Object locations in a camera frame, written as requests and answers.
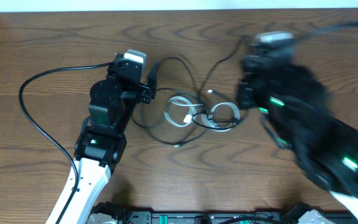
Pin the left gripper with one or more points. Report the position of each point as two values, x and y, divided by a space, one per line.
152 87

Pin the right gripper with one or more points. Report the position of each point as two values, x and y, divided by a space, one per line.
257 71

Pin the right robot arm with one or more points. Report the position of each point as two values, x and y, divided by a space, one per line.
296 105

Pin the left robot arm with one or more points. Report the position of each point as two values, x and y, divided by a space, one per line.
102 141

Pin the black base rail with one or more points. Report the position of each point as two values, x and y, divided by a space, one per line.
302 213

